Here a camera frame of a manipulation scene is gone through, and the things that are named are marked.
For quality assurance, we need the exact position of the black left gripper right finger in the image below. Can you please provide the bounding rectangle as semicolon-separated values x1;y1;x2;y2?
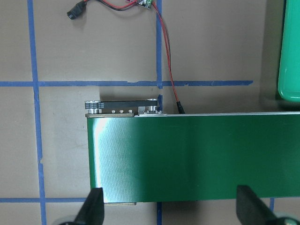
236;185;278;225

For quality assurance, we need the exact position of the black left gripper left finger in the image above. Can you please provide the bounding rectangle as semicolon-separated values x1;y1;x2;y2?
74;187;105;225

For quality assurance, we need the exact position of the green conveyor belt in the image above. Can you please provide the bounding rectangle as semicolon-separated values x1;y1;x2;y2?
85;100;300;203

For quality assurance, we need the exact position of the green plastic tray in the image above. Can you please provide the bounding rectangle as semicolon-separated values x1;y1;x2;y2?
277;0;300;102

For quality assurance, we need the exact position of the small motor controller board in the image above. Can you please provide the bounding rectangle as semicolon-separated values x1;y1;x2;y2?
127;0;153;9

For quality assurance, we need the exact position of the red black power cable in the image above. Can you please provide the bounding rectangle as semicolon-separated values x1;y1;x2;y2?
84;0;186;114

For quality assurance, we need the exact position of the black cable connector plug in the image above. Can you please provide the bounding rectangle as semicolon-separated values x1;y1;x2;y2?
67;0;87;20

